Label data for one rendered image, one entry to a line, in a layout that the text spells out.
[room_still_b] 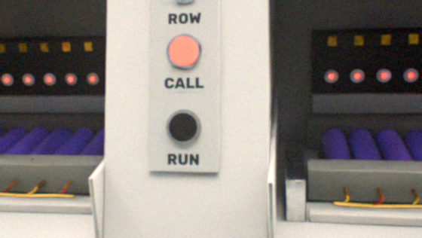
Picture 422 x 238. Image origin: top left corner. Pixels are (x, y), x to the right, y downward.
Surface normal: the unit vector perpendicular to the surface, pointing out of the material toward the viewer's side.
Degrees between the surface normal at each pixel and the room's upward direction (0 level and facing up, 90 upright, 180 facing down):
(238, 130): 90
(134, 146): 90
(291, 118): 90
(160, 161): 90
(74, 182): 110
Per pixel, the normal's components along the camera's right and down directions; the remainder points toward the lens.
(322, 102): -0.17, 0.28
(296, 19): -0.18, -0.07
